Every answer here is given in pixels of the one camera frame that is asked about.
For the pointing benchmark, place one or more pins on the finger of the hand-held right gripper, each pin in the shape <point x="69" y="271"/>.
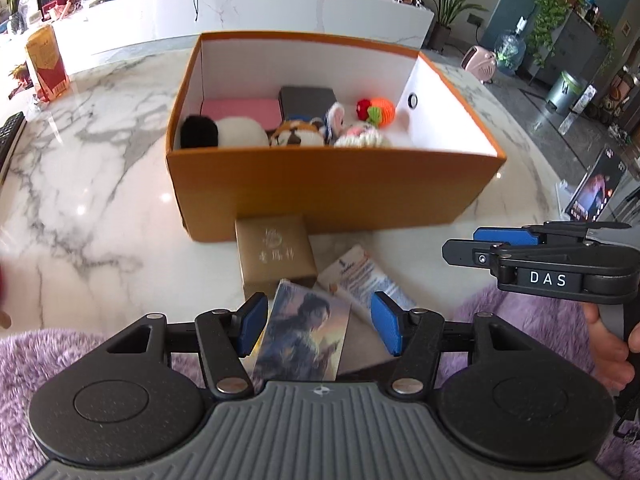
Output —
<point x="505" y="235"/>
<point x="467" y="254"/>

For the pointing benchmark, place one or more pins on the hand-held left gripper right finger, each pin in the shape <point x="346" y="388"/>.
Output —
<point x="387" y="322"/>

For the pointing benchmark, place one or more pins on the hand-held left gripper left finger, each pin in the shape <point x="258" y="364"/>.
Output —
<point x="252" y="322"/>

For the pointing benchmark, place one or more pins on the illustrated woman card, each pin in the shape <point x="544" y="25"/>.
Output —
<point x="300" y="335"/>

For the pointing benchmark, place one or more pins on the white lotion tube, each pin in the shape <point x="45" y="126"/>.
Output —
<point x="357" y="272"/>

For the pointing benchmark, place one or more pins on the golden box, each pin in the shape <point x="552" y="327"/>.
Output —
<point x="272" y="255"/>

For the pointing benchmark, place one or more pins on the orange cardboard box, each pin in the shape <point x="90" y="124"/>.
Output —
<point x="325" y="190"/>

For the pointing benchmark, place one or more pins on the white pink crochet toy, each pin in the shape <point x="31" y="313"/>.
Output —
<point x="362" y="136"/>

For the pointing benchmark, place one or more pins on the crochet orange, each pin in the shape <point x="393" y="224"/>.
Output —
<point x="382" y="112"/>

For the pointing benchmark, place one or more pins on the black white plush toy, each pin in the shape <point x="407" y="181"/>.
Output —
<point x="240" y="132"/>

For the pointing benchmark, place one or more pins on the red panda plush toy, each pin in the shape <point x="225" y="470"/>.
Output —
<point x="295" y="135"/>

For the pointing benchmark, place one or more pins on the pink case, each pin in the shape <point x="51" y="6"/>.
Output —
<point x="240" y="112"/>

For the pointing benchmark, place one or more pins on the dark grey box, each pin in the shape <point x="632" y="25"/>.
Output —
<point x="305" y="102"/>

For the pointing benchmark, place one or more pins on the person's right hand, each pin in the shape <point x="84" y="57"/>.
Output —
<point x="612" y="360"/>

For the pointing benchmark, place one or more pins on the standing photo display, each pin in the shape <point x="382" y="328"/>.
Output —
<point x="597" y="187"/>

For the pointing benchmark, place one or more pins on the silver trash can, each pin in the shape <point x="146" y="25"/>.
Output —
<point x="565" y="92"/>

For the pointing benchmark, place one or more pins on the pink space heater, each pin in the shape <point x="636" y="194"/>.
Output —
<point x="479" y="64"/>

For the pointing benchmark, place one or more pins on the blue water jug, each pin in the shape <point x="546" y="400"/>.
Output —
<point x="511" y="50"/>

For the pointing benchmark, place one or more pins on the grey metal cabinet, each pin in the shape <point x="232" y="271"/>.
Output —
<point x="580" y="50"/>

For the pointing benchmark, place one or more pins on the purple fluffy blanket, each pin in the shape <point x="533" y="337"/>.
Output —
<point x="40" y="360"/>

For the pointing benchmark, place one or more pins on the trailing vine plant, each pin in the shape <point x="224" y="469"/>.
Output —
<point x="550" y="10"/>

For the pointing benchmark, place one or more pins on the potted floor plant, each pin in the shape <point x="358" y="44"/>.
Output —
<point x="450" y="5"/>

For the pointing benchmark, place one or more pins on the black keyboard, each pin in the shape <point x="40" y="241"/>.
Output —
<point x="10" y="140"/>

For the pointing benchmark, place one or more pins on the white TV cabinet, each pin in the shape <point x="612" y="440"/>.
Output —
<point x="250" y="15"/>

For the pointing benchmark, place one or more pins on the yellow red gift box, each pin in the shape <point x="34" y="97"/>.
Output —
<point x="47" y="65"/>

